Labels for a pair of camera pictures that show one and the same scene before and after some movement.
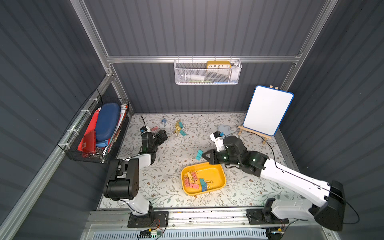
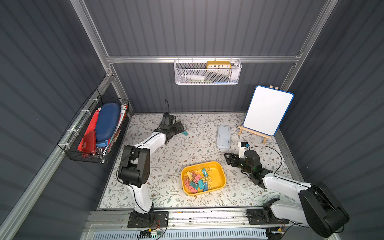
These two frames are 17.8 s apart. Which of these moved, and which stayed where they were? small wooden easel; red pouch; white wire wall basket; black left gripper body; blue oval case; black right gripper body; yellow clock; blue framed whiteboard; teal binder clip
Moved: teal binder clip; black right gripper body; black left gripper body
Stayed: red pouch; blue oval case; yellow clock; white wire wall basket; small wooden easel; blue framed whiteboard
